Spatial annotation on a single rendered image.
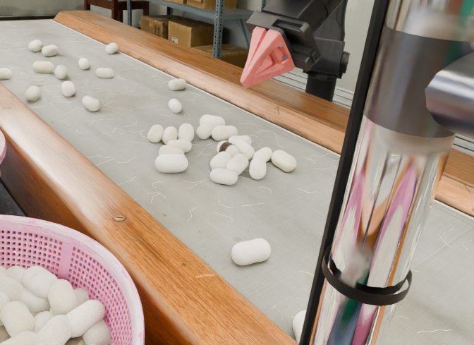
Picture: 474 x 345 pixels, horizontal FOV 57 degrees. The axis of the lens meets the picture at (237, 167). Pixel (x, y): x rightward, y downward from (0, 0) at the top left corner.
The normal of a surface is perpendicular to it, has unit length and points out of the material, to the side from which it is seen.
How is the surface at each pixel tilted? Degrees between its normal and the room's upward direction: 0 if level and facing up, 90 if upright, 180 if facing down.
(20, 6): 87
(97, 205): 0
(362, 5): 90
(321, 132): 45
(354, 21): 90
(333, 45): 79
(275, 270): 0
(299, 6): 40
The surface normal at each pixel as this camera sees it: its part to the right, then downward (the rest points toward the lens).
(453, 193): -0.47, -0.45
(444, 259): 0.09, -0.88
